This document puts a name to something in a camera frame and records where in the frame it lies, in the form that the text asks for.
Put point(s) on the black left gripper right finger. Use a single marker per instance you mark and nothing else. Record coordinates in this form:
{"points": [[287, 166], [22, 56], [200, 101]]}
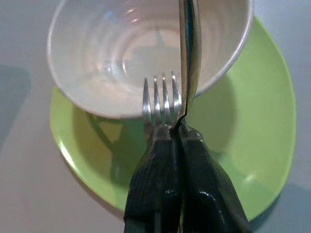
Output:
{"points": [[206, 194]]}

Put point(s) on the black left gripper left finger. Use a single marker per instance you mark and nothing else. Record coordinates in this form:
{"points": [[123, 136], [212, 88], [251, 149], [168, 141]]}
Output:
{"points": [[155, 184]]}

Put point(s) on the metal fork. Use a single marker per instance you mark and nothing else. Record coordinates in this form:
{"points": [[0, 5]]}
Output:
{"points": [[166, 104]]}

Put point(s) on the metal spoon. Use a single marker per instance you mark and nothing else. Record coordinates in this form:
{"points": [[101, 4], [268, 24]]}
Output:
{"points": [[192, 48]]}

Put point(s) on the green plate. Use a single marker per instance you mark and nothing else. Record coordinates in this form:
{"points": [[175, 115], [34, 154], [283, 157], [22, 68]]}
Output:
{"points": [[243, 133]]}

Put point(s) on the white bowl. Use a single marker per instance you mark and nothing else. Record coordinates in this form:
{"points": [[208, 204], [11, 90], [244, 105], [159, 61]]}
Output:
{"points": [[97, 60]]}

